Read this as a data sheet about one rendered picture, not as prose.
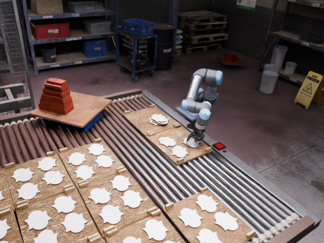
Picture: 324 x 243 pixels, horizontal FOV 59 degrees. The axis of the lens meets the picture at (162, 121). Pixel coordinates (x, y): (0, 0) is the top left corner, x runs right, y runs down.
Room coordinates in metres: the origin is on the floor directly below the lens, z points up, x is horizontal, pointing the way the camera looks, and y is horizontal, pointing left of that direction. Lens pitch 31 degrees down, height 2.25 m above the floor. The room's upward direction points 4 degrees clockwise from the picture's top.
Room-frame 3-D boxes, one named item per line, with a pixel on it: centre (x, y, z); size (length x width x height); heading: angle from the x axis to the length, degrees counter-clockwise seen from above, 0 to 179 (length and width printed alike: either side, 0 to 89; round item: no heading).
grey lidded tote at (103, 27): (6.34, 1.53, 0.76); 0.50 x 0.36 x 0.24; 131
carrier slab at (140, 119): (2.24, 0.10, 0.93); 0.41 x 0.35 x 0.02; 36
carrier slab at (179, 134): (1.90, -0.15, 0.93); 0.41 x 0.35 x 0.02; 36
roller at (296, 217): (2.01, -0.31, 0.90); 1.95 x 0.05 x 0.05; 35
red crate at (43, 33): (5.80, 2.34, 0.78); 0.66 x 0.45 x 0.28; 125
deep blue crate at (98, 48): (6.34, 1.61, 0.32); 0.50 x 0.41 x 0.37; 121
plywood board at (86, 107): (2.20, 0.78, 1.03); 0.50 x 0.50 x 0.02; 73
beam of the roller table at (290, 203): (2.05, -0.36, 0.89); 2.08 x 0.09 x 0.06; 35
